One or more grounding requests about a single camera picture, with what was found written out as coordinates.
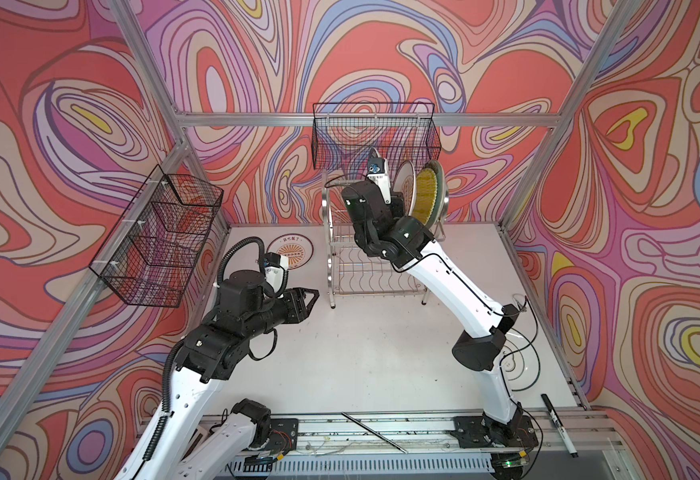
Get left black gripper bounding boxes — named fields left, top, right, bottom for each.
left=240, top=287, right=321, bottom=342

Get orange sunburst plate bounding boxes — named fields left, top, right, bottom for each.
left=392, top=160, right=417, bottom=213
left=267, top=233, right=315, bottom=270

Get yellow woven pattern plate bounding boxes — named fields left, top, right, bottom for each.
left=411, top=167, right=438, bottom=228

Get light green flower plate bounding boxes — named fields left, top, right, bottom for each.
left=429, top=161, right=449, bottom=225

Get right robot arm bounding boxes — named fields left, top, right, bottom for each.
left=342, top=180, right=522, bottom=429

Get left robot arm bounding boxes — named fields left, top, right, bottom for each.
left=116, top=270, right=320, bottom=479

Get silver two-tier dish rack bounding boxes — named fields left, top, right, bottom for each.
left=321, top=170, right=448, bottom=308

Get black thin rod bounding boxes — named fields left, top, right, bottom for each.
left=340, top=412, right=409, bottom=454

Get white black-rim plate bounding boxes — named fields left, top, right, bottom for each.
left=501, top=329, right=542, bottom=393

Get black marker pen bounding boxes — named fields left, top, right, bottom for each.
left=541, top=393, right=579, bottom=458

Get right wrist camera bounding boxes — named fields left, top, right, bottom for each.
left=367, top=157, right=391, bottom=204

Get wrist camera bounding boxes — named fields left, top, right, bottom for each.
left=263, top=252, right=289, bottom=297
left=367, top=157, right=391, bottom=204

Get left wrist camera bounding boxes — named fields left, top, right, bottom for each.
left=263, top=252, right=289, bottom=297

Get black wire basket back wall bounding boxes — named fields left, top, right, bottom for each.
left=311, top=100, right=442, bottom=175

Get black wire basket wall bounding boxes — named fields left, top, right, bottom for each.
left=89, top=166, right=224, bottom=308
left=311, top=100, right=442, bottom=175

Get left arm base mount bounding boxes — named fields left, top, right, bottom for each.
left=215, top=417, right=300, bottom=455

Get black wire basket left wall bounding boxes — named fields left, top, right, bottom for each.
left=89, top=166, right=224, bottom=308

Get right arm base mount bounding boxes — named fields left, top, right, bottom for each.
left=449, top=415, right=540, bottom=452

